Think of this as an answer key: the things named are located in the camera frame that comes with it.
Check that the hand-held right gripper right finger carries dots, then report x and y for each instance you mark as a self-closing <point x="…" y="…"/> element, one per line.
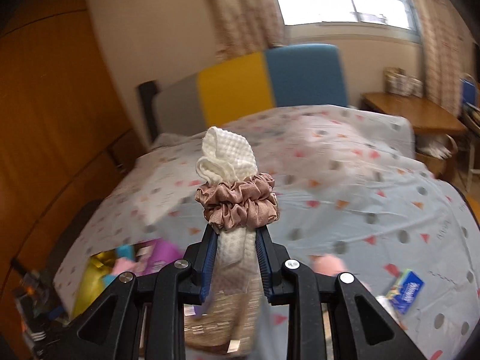
<point x="262" y="266"/>

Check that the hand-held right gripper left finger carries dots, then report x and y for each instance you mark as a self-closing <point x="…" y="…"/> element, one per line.
<point x="208" y="266"/>

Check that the gold foil box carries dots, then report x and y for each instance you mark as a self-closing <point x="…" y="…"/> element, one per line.
<point x="92" y="285"/>

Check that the pink fuzzy cloth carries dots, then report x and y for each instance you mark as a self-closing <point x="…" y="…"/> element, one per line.
<point x="330" y="264"/>
<point x="123" y="266"/>

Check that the brown satin scrunchie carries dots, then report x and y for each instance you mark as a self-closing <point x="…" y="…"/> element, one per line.
<point x="240" y="202"/>

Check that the white waffle towel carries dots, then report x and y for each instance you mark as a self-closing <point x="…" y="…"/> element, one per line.
<point x="228" y="153"/>

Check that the blue tissue packet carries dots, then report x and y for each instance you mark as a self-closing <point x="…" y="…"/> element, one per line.
<point x="407" y="292"/>

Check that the purple cardboard box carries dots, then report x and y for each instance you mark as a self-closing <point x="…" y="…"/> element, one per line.
<point x="161" y="257"/>

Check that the ornate gold tissue box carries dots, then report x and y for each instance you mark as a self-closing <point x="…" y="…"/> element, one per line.
<point x="221" y="318"/>

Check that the grey yellow blue headboard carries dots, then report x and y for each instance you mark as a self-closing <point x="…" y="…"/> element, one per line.
<point x="262" y="82"/>

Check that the wooden wardrobe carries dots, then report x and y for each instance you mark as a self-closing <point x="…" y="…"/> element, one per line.
<point x="56" y="120"/>

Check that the white tote bag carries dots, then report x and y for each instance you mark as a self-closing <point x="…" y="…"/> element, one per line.
<point x="435" y="150"/>

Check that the wooden desk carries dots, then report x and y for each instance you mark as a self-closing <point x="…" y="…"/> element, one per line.
<point x="412" y="112"/>

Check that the small boxes on desk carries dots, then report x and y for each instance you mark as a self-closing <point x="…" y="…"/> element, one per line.
<point x="403" y="82"/>

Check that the beige patterned curtain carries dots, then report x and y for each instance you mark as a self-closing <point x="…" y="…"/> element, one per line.
<point x="438" y="26"/>
<point x="243" y="7"/>

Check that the blue folding chair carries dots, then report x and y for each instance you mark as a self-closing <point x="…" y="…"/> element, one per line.
<point x="468" y="90"/>

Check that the barred window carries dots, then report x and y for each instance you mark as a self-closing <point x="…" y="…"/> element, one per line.
<point x="318" y="0"/>

